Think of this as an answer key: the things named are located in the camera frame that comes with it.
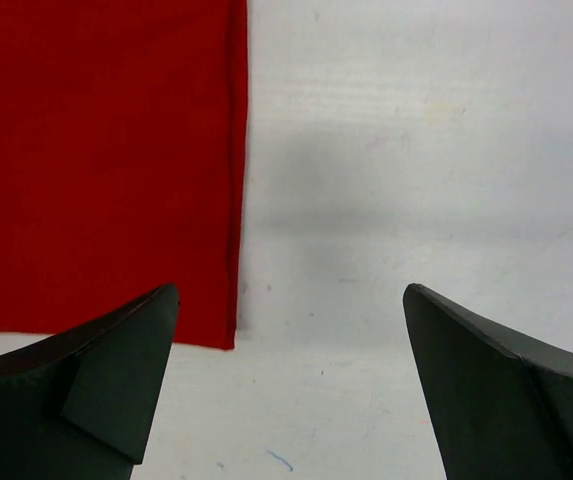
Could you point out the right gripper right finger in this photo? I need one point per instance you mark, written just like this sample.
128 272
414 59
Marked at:
500 402

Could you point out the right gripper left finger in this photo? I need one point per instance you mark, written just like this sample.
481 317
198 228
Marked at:
80 404

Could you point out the red t shirt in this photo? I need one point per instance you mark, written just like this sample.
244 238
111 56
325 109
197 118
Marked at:
123 129

